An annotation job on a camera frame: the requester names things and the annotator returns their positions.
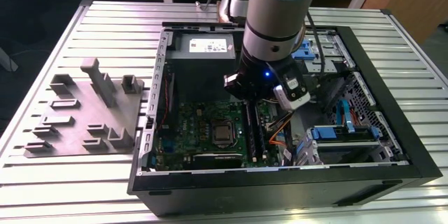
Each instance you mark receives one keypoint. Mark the grey power supply unit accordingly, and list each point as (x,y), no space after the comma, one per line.
(199,77)

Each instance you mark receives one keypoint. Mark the grey chair part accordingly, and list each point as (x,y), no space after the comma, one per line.
(7,61)

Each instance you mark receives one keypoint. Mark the CPU socket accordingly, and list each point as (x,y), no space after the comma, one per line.
(224,145)

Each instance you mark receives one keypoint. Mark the hard disk in blue carrier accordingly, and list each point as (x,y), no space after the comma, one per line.
(323,132)

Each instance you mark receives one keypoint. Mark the blue disk carrier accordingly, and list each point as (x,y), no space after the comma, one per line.
(308,53)

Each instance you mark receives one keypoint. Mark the silver CPU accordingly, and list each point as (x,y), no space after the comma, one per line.
(223,132)

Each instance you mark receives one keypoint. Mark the black graphics card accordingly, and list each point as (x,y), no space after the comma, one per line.
(216,161)

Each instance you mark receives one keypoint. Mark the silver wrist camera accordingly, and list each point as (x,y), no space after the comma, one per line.
(231,82)
(292,95)

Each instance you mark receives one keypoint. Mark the green motherboard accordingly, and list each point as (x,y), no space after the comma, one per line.
(191,119)

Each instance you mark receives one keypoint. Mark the metal drive cage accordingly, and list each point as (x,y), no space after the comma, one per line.
(332,68)

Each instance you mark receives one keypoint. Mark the black open PC case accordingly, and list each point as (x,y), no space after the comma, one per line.
(244,195)

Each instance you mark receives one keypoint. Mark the grey parts rack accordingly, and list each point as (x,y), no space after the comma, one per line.
(91,108)

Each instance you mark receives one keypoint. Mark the RAM stick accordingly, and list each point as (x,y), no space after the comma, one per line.
(251,134)

